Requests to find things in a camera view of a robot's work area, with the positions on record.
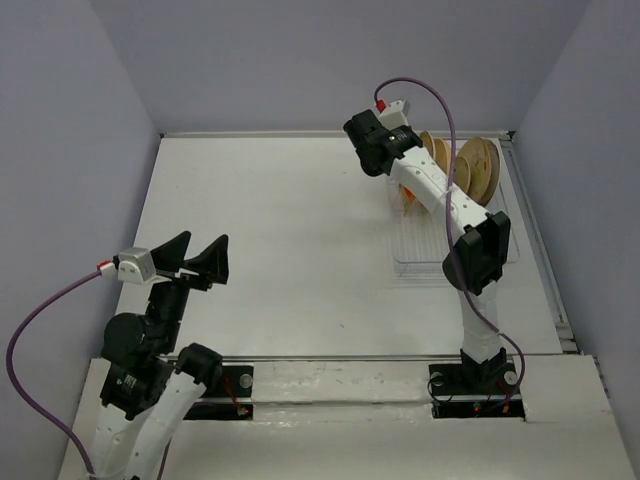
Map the green bamboo-pattern tray plate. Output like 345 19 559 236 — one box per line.
399 130 436 214

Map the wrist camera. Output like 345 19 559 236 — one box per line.
114 247 156 285
378 99 410 131

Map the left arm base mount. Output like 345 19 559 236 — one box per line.
185 364 254 421

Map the orange round plate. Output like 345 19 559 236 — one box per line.
399 184 415 209

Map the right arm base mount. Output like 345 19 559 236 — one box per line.
426 362 526 420

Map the peach round plate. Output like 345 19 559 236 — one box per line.
434 138 451 174

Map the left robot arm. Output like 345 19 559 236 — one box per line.
90 231 229 479

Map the white wire dish rack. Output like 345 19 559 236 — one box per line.
382 137 524 281

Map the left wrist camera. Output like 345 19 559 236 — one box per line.
114 247 156 285

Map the beige bird-pattern plate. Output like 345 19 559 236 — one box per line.
458 137 500 206

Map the purple cable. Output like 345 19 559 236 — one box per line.
5 259 169 480
373 77 526 401

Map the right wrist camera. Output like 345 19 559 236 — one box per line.
378 99 410 131

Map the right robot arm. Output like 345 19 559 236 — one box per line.
343 110 511 392

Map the small cream calligraphy plate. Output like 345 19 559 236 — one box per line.
454 155 473 194

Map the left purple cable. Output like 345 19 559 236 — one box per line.
5 259 169 480

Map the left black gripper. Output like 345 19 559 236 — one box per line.
149 227 231 349

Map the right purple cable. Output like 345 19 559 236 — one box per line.
373 77 526 401

